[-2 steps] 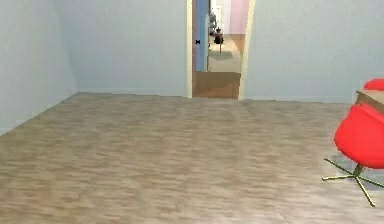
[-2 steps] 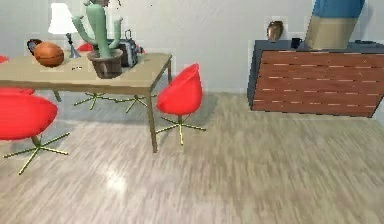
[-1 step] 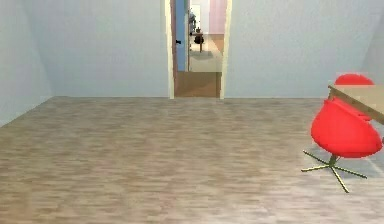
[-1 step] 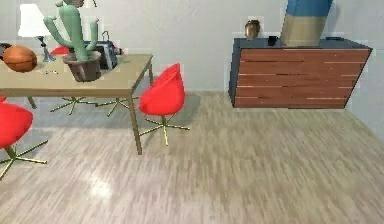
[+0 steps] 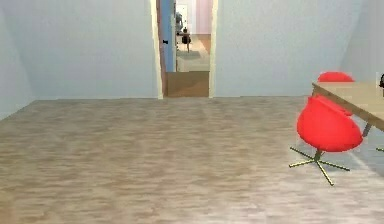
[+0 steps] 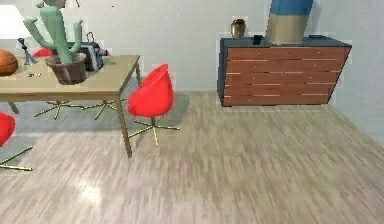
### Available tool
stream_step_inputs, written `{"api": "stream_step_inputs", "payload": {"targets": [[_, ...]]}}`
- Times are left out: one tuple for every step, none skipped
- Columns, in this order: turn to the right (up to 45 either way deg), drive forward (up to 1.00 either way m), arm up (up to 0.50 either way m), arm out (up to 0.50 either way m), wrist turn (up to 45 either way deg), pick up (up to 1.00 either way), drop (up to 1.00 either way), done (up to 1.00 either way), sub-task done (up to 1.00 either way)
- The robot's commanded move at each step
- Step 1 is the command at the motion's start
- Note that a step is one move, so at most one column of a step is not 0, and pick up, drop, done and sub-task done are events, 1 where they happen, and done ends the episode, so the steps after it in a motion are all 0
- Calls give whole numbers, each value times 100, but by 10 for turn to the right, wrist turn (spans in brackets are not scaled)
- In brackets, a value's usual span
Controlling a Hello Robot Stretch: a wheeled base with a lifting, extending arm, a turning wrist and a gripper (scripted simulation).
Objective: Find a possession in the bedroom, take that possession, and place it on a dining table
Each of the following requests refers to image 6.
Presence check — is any tan wooden dining table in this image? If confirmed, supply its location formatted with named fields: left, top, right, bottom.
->
left=0, top=54, right=143, bottom=159

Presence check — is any red shell chair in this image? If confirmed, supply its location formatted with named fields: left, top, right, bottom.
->
left=32, top=47, right=54, bottom=58
left=127, top=63, right=181, bottom=148
left=0, top=112, right=34, bottom=172

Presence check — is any brown slatted blue sideboard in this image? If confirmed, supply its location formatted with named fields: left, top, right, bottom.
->
left=217, top=35, right=353, bottom=108

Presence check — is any bronze round vase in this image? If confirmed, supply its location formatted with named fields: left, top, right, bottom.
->
left=230, top=18, right=247, bottom=40

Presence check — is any blue and tan tall vase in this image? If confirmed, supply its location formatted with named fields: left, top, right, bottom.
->
left=265, top=0, right=315, bottom=46

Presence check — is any green cactus in brown pot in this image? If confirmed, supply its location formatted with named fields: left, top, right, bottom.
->
left=23, top=0, right=88, bottom=86

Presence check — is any dark hourglass-shaped pepper mill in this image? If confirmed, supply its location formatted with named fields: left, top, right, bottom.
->
left=17, top=37, right=38, bottom=66

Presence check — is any orange basketball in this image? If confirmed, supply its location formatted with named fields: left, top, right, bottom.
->
left=0, top=49, right=19, bottom=77

